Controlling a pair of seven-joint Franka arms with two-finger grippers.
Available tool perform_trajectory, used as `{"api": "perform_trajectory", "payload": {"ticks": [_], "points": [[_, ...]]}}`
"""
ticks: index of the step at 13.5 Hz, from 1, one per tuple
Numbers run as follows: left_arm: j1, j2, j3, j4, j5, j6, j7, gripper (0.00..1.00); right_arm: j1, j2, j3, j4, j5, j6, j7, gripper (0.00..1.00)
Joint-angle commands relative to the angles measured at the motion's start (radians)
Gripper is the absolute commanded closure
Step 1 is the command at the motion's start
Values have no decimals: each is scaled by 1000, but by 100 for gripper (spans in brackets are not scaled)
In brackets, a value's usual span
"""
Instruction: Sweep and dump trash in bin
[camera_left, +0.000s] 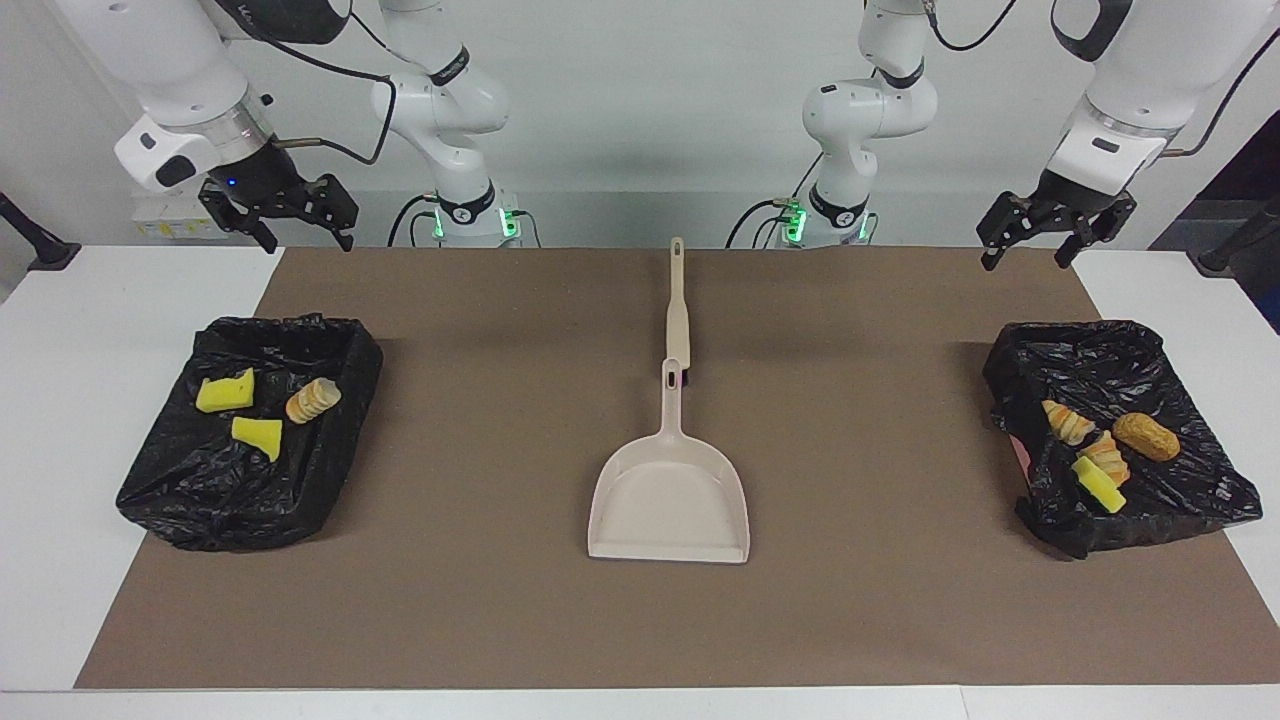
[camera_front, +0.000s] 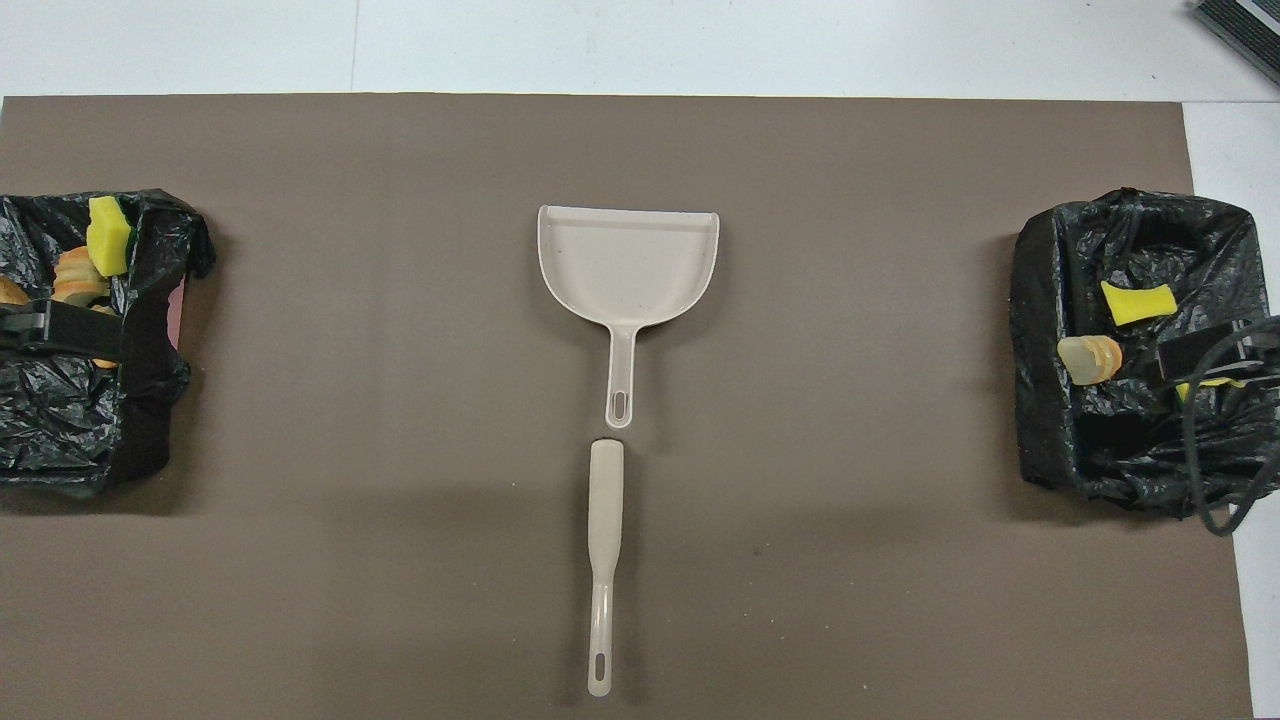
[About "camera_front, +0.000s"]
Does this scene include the notched yellow sponge piece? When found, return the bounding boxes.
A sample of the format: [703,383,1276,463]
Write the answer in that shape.
[1175,374,1251,403]

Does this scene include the wedge yellow sponge piece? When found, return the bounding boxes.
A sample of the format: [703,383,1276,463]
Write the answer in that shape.
[1100,280,1178,327]

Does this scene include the green and yellow sponge piece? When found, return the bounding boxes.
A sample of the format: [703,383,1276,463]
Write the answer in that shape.
[86,195,135,279]

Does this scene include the beige plastic dustpan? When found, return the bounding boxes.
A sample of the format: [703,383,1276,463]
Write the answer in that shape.
[536,204,722,430]

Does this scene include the beige hand brush black bristles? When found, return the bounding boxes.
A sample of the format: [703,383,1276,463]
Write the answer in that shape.
[586,438,627,699]

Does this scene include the black bag lined pink bin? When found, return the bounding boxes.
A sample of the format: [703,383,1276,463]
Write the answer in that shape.
[0,190,216,499]

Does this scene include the dark ribbed box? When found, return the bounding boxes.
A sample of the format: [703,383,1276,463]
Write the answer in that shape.
[1190,0,1280,86]

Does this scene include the brown table mat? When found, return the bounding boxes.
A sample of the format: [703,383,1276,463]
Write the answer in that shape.
[0,95,1256,720]

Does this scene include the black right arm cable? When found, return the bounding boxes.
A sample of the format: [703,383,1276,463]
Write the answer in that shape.
[1178,318,1280,538]

